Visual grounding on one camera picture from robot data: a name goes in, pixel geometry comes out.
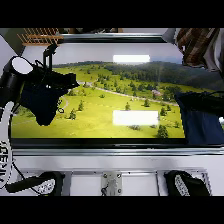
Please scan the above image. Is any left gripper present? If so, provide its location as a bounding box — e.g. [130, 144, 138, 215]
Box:
[54, 71, 81, 91]

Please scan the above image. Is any wooden slatted rack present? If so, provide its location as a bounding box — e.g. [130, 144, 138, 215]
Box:
[17, 27, 65, 47]

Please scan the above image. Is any brown checked shirt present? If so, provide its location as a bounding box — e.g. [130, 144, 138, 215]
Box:
[175, 27, 221, 68]

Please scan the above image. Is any white garment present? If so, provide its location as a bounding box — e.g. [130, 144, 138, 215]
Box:
[202, 28, 224, 75]

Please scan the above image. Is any black cable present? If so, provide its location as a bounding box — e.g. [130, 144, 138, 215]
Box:
[100, 185, 110, 197]

